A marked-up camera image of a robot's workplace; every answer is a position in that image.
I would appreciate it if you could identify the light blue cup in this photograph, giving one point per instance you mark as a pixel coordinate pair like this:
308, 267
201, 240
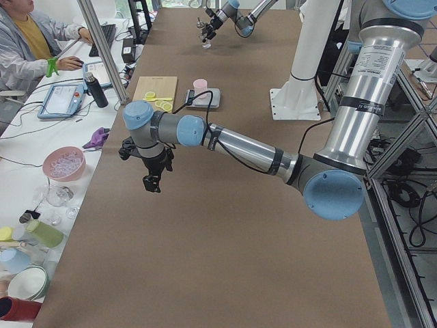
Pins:
15, 260

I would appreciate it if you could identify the black insulated water bottle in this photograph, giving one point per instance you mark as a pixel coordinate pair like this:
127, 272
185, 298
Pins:
94, 88

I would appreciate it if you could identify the lemon slice far stack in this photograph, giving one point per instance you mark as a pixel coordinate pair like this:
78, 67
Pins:
150, 95

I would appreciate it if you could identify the lemon slice near pair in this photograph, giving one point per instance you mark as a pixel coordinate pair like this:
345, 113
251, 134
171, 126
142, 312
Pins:
166, 106

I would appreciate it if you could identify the yellow plastic cup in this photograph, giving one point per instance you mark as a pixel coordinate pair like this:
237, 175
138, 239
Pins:
6, 233

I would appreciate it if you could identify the seated person grey jacket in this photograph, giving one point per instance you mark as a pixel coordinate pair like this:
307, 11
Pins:
29, 39

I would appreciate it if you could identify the black power adapter box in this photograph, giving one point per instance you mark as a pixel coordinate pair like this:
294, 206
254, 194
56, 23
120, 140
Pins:
128, 50

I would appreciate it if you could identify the green plastic cup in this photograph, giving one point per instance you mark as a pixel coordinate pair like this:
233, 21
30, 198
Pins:
44, 234

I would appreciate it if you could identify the aluminium frame post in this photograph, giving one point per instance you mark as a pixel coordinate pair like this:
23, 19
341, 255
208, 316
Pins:
93, 24

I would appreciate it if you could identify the yellow plastic knife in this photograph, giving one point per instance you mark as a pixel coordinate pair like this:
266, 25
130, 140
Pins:
157, 99

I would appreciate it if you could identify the purple cloth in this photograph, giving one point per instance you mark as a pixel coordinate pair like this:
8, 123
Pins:
98, 138

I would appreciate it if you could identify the far blue teach pendant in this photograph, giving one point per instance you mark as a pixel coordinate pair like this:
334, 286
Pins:
99, 71

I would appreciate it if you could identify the near blue teach pendant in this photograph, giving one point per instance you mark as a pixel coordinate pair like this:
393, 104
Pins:
61, 101

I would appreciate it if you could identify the bamboo cutting board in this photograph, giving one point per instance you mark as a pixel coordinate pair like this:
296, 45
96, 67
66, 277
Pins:
159, 92

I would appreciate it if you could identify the pink plastic cup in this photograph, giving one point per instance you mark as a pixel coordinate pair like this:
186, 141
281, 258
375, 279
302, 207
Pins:
200, 86

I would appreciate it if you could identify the silver digital kitchen scale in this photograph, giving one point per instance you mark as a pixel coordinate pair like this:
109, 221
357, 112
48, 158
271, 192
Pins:
203, 103

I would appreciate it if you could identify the green clamp on wrist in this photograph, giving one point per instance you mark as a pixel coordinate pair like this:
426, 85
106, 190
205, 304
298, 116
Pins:
51, 67

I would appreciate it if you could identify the white green rimmed bowl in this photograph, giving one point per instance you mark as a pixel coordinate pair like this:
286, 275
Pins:
30, 284

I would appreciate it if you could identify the red cylindrical container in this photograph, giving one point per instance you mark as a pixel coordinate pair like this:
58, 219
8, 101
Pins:
19, 310

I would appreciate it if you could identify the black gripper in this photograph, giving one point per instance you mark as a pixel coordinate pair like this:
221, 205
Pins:
152, 162
212, 26

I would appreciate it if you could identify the clear wine glass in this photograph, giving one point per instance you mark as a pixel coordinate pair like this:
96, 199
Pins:
58, 196

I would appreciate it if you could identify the pink bowl with ice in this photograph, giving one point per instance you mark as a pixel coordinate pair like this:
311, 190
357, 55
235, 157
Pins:
64, 164

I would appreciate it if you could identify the blue teach pendant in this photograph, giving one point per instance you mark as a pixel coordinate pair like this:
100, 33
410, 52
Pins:
99, 71
61, 101

